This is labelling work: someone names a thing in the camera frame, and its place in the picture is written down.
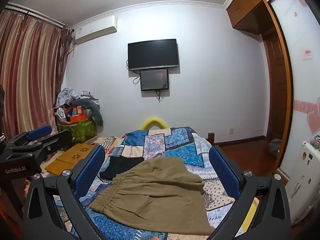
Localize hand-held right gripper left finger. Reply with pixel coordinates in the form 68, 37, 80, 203
22, 144, 110, 240

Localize curtain rod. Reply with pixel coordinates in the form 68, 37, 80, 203
4, 2, 73, 30

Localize orange box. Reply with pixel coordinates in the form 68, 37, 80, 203
70, 106, 87, 123

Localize khaki pants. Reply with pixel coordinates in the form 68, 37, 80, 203
89, 156, 217, 236

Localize wooden overhead cabinet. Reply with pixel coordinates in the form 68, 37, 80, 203
226, 0, 288, 34

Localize black cloth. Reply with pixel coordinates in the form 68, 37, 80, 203
99, 155, 145, 181

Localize small black wall monitor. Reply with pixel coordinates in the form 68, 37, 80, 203
140, 69, 170, 92

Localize large black wall television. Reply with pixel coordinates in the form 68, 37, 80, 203
127, 39, 180, 71

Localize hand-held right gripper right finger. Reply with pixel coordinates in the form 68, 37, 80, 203
209, 145, 292, 240

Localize pink heart sticker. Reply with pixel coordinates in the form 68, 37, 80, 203
294, 99, 320, 135

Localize patchwork patterned blanket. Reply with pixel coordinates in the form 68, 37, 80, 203
54, 126, 253, 240

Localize grey cloth heap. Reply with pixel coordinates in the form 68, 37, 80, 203
269, 138, 283, 158

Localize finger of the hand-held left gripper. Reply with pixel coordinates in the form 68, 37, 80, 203
11, 131, 73, 161
5, 125, 53, 152

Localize yellow plush cushion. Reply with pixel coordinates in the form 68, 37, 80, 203
239, 197, 260, 233

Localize white air conditioner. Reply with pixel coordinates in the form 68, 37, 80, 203
72, 15, 118, 46

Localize white appliance with stickers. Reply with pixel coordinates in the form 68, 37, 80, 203
281, 140, 320, 227

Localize green patterned storage box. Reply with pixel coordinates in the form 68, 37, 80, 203
57, 119, 97, 143

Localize yellow foam arch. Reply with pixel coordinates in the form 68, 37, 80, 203
141, 117, 170, 130

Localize striped pink curtain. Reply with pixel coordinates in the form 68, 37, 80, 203
0, 9, 73, 144

